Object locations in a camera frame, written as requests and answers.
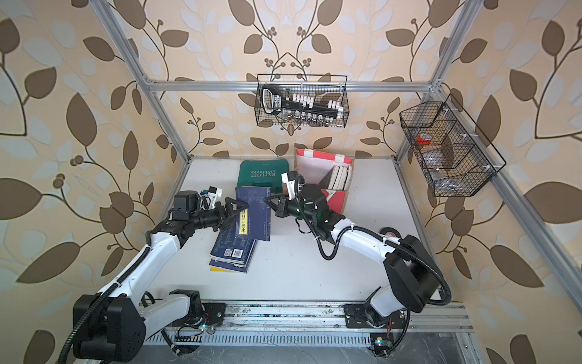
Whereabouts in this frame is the small circuit board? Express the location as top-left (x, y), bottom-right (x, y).
top-left (370, 333), bottom-right (394, 357)

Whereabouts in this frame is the aluminium frame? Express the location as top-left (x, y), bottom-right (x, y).
top-left (88, 0), bottom-right (582, 315)

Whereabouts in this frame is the black tape roll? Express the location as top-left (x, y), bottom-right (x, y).
top-left (379, 227), bottom-right (402, 239)

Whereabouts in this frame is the black wolf cover book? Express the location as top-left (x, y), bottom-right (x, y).
top-left (333, 166), bottom-right (342, 190)

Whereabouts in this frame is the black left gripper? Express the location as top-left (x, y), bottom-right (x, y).
top-left (188, 199), bottom-right (246, 231)

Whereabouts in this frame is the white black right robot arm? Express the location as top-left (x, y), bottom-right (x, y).
top-left (264, 172), bottom-right (453, 328)

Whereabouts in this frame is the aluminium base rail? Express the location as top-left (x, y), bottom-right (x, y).
top-left (165, 300), bottom-right (474, 351)

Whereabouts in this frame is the black wire basket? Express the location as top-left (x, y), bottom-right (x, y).
top-left (400, 95), bottom-right (506, 197)
top-left (254, 73), bottom-right (350, 130)

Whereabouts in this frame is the green plastic tool case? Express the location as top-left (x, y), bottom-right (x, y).
top-left (237, 159), bottom-right (289, 194)

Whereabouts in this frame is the red tape roll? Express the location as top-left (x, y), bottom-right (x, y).
top-left (416, 132), bottom-right (433, 147)

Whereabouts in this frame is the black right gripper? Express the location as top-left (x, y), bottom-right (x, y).
top-left (267, 193), bottom-right (318, 224)

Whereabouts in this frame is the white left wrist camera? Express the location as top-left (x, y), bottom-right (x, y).
top-left (200, 187), bottom-right (223, 209)

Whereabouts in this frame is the burlap canvas bag red front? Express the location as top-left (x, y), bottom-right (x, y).
top-left (295, 149), bottom-right (353, 213)

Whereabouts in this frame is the black socket wrench set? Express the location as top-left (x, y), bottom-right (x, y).
top-left (259, 86), bottom-right (346, 118)

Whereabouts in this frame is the black wire basket back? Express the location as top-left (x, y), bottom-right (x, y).
top-left (254, 73), bottom-right (350, 130)

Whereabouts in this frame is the black wire basket right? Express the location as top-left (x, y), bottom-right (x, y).
top-left (400, 95), bottom-right (506, 197)

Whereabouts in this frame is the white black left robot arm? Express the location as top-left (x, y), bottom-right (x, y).
top-left (58, 187), bottom-right (248, 363)

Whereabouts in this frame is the navy book barcode back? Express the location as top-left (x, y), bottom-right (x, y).
top-left (209, 226), bottom-right (257, 273)

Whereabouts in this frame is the bottom yellow book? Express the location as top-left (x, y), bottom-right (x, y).
top-left (211, 267), bottom-right (231, 273)

